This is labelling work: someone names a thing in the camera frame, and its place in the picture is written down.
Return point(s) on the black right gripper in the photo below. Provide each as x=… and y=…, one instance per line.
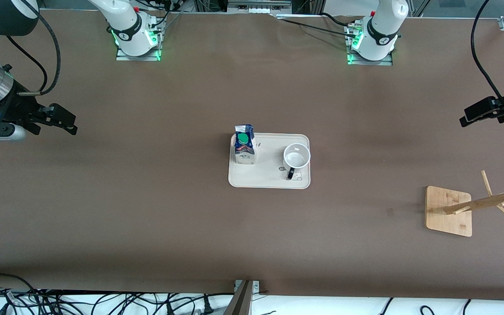
x=15, y=109

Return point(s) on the blue milk carton green cap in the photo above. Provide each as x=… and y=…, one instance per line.
x=245, y=148

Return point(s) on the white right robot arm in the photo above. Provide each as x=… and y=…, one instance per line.
x=129, y=30

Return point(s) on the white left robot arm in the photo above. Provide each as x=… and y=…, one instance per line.
x=379, y=35

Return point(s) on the wooden cup rack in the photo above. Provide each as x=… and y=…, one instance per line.
x=446, y=210

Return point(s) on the beige rabbit print tray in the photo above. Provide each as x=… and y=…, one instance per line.
x=269, y=177

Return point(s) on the grey power strip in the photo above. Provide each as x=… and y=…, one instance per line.
x=258, y=6

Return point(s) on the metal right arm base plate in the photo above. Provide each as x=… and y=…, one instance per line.
x=120, y=57

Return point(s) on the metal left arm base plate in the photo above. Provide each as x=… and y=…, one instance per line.
x=387, y=62

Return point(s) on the aluminium profile with bracket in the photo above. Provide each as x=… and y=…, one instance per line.
x=241, y=302

